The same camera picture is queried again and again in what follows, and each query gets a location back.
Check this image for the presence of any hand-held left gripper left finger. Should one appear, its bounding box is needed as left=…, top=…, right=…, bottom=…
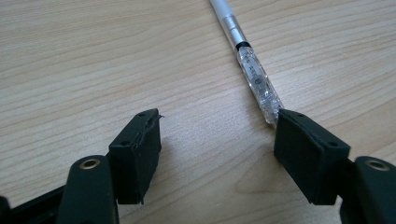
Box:
left=55, top=107, right=163, bottom=224

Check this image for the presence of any white pen with clear cap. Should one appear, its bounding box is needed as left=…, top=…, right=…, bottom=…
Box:
left=208, top=0, right=285, bottom=126

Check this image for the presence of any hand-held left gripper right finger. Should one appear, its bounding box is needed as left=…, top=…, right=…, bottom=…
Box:
left=274, top=107, right=396, bottom=224

